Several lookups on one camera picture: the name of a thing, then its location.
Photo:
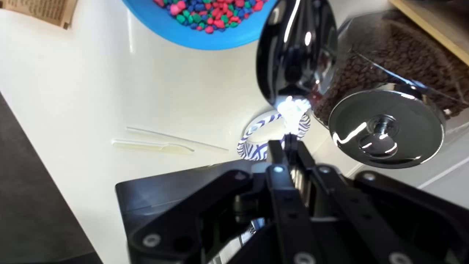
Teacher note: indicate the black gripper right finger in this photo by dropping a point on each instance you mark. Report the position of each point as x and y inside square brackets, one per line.
[378, 220]

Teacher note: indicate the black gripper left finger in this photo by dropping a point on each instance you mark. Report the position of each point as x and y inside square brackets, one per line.
[199, 226]

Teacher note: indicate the shiny metal spoon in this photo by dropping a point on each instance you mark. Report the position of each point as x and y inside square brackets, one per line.
[296, 57]

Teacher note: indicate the colourful gravel in bowl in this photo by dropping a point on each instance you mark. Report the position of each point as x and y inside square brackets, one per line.
[210, 14]

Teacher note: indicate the blue plastic bowl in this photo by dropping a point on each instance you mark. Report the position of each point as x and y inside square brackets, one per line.
[158, 20]

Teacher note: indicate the blue white patterned coaster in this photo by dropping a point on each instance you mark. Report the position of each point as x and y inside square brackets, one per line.
[258, 132]

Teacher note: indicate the chrome round lid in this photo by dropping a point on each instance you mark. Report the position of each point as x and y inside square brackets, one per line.
[388, 129]

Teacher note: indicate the coffee beans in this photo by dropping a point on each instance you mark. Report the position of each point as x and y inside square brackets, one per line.
[387, 47]

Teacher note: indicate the wooden glass coffee jar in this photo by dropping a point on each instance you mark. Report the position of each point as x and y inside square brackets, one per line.
[447, 20]

